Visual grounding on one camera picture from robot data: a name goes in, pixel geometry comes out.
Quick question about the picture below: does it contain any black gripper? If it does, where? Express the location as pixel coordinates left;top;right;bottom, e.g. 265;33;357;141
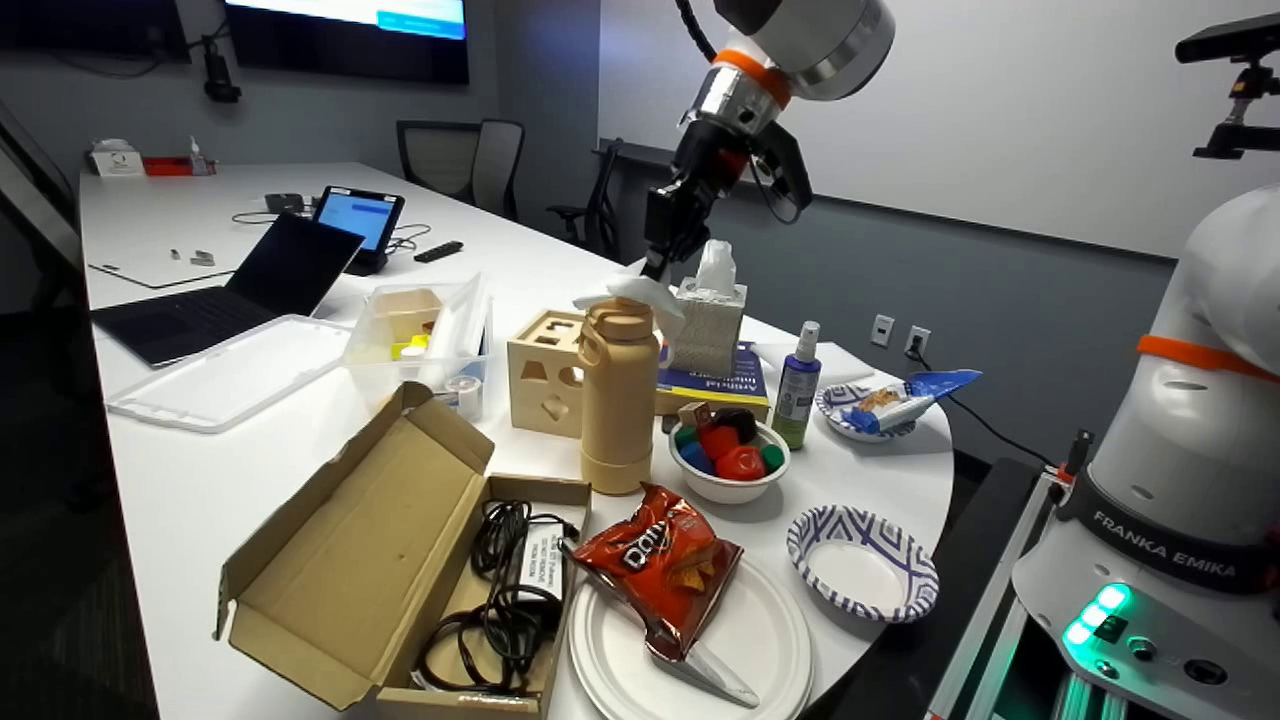
644;124;756;279

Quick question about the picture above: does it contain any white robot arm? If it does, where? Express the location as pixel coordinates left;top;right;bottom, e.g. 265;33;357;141
638;0;895;279

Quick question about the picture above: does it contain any tan water bottle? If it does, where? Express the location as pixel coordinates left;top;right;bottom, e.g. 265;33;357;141
579;298;655;497

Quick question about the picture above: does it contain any blue spray bottle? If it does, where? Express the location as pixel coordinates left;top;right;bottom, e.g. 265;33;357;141
770;319;820;451

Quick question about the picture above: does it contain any silver tissue box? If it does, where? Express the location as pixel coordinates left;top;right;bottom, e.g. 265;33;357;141
670;240;746;374

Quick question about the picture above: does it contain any office chair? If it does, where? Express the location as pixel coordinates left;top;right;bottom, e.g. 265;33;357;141
395;120;481;194
471;120;523;217

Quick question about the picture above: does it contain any blue Artificial Intelligence book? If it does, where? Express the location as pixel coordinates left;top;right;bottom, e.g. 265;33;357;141
655;339;770;417

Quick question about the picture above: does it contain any wooden shape sorter box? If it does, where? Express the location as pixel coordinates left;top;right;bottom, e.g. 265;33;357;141
509;310;582;437

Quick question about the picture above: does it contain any black marker pen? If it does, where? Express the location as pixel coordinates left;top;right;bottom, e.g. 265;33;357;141
411;240;465;264

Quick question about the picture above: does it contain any white bowl of toys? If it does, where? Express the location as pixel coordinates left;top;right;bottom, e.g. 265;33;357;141
668;411;791;505

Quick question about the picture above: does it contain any blue snack bag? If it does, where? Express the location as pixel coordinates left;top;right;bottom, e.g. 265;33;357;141
839;366;980;437

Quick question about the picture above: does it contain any clear plastic container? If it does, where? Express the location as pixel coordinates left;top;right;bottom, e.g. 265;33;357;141
343;275;489;418

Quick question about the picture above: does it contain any black tablet on stand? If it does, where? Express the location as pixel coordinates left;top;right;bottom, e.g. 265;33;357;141
313;182;403;275

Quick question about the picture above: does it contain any red Doritos chip bag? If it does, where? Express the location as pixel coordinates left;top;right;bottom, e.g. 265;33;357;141
571;485;743;654

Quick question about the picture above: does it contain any black laptop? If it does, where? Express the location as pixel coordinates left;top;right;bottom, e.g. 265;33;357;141
90;217;361;365

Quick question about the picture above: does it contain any blue patterned paper plate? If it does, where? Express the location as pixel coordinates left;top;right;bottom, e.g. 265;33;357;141
782;505;940;622

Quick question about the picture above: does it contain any white plate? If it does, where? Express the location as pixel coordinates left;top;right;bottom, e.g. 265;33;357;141
569;559;812;720

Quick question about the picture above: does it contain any white knife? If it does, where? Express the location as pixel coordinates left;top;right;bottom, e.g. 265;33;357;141
650;647;760;706

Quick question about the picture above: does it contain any open cardboard box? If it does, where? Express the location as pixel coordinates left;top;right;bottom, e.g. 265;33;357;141
217;382;592;720

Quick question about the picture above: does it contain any white foam tray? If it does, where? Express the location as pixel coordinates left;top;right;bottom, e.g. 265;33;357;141
109;317;346;437

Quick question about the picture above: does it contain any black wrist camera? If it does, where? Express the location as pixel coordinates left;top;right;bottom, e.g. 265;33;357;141
751;124;812;223

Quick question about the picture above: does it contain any wall monitor screen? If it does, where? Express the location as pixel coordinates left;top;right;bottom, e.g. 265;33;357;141
223;0;467;84

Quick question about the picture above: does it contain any black cable bundle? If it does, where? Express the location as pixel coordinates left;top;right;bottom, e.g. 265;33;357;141
411;497;582;695

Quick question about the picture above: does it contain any black camera on stand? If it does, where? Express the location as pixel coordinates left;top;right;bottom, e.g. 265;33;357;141
1176;12;1280;159

